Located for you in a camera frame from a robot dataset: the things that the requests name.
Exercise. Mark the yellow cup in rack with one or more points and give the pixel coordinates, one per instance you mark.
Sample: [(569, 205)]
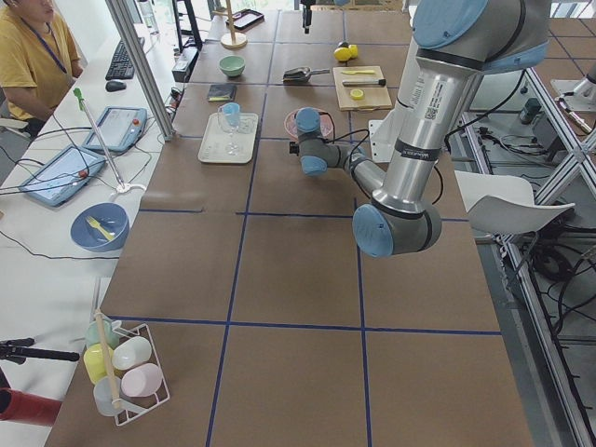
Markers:
[(94, 363)]

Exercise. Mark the lemon half slice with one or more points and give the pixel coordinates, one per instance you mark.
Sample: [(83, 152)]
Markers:
[(356, 94)]

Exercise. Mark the pink bowl of ice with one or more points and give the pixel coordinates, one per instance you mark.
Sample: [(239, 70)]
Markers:
[(326, 124)]

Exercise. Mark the blue bowl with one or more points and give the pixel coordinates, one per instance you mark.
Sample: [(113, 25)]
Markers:
[(112, 216)]

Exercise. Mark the yellow fork in bowl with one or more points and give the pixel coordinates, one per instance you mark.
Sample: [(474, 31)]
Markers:
[(96, 225)]

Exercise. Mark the steel ice scoop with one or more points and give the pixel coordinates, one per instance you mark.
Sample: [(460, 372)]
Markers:
[(301, 75)]

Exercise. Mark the blue teach pendant near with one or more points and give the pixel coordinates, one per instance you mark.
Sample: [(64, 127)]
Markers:
[(63, 176)]

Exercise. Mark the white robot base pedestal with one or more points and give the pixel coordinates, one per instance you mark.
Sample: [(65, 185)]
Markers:
[(383, 135)]

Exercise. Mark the wooden cutting board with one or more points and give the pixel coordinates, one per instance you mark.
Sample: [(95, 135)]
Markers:
[(375, 98)]

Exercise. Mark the pink cup in rack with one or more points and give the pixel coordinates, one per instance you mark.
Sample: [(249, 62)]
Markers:
[(142, 381)]

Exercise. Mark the white cup in rack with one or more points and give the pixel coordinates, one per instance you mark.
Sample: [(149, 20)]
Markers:
[(133, 352)]

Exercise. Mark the white chair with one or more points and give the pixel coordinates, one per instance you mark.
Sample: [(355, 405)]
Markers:
[(504, 204)]

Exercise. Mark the white wire cup rack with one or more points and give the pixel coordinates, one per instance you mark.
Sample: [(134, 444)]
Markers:
[(108, 396)]

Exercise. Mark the black computer mouse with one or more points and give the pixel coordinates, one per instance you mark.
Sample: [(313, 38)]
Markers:
[(115, 85)]

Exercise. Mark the blue teach pendant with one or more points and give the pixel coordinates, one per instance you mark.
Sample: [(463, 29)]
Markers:
[(63, 176), (121, 127)]

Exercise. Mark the aluminium frame post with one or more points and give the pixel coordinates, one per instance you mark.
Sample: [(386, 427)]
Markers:
[(125, 26)]

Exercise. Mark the person in yellow shirt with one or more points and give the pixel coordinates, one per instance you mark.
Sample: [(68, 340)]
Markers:
[(39, 61)]

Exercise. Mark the metal rod on stand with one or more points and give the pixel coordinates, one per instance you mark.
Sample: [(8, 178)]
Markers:
[(122, 187)]

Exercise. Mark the blue plastic cup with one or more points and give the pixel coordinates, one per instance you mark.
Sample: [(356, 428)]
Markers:
[(231, 114)]

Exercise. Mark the clear wine glass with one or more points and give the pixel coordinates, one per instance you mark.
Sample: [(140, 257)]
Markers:
[(232, 147)]

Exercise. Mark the green ceramic bowl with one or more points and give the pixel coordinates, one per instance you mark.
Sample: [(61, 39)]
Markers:
[(232, 65)]

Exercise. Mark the wooden stand with round base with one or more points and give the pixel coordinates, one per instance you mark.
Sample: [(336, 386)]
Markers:
[(232, 39)]

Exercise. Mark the black keyboard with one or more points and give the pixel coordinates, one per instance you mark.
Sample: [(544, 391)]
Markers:
[(121, 66)]

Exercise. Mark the steel rod handle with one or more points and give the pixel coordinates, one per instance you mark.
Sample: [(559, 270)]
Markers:
[(369, 83)]

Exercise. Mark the cream bear tray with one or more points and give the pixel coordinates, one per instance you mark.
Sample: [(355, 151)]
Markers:
[(218, 147)]

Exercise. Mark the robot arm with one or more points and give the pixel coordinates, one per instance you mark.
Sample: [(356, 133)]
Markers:
[(452, 42)]

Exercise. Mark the blue teach pendant far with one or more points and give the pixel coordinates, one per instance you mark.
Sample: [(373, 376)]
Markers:
[(121, 127)]

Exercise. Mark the red cylinder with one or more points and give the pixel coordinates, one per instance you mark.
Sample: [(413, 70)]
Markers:
[(26, 408)]

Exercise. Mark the yellow lemon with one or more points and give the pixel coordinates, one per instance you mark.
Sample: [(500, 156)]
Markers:
[(353, 50), (342, 54)]

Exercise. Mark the yellow plastic knife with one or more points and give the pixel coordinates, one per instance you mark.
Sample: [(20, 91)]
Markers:
[(358, 72)]

